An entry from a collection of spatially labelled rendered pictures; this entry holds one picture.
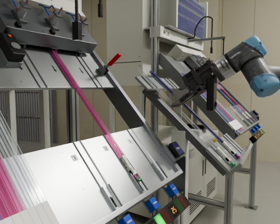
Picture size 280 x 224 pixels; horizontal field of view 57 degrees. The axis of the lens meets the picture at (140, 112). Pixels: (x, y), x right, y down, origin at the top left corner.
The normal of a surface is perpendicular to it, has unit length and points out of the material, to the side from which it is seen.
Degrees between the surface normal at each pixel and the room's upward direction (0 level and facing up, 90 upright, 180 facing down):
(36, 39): 138
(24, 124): 90
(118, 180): 48
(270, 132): 90
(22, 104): 90
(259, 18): 90
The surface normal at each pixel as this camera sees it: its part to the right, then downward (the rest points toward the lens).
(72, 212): 0.61, -0.63
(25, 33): 0.56, 0.77
